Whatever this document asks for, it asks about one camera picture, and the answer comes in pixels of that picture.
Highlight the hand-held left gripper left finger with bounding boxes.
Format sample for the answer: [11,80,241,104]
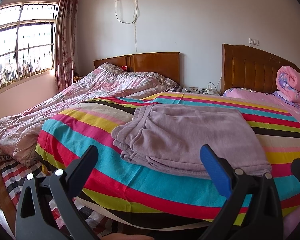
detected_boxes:
[15,145,100,240]

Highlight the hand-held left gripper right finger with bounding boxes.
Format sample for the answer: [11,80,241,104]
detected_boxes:
[199,144,284,240]

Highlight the lilac pants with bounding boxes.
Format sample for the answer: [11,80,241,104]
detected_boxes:
[112,104,272,180]

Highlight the colourful striped blanket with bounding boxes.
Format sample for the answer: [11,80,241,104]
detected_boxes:
[35,92,300,230]

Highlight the checkered bedsheet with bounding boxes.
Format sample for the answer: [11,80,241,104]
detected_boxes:
[0,159,120,238]

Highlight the pink floral duvet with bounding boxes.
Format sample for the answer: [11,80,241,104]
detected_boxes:
[0,62,179,168]

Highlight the nightstand with floral cloth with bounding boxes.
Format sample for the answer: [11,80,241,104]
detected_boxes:
[181,86,222,96]

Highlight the pink bedsheet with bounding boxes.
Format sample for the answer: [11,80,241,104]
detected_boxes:
[222,87,300,128]

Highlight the dark striped pillow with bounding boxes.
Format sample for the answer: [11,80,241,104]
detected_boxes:
[165,77,183,93]

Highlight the rolled pink floral quilt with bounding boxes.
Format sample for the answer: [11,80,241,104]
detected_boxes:
[276,66,300,103]

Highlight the padded brown wooden headboard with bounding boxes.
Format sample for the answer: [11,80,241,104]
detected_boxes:
[221,43,300,96]

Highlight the glossy wooden headboard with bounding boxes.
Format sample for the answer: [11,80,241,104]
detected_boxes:
[93,52,180,85]

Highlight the pink floral curtain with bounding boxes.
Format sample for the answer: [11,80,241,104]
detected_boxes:
[54,0,80,94]

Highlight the barred window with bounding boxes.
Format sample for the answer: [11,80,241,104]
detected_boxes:
[0,1,59,97]

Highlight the brown wooden bed frame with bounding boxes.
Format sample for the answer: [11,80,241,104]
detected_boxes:
[0,130,17,220]

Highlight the thin white wall pipe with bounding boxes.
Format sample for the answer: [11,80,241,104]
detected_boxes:
[134,0,138,52]

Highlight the air conditioner power cord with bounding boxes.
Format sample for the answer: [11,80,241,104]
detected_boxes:
[114,0,138,24]

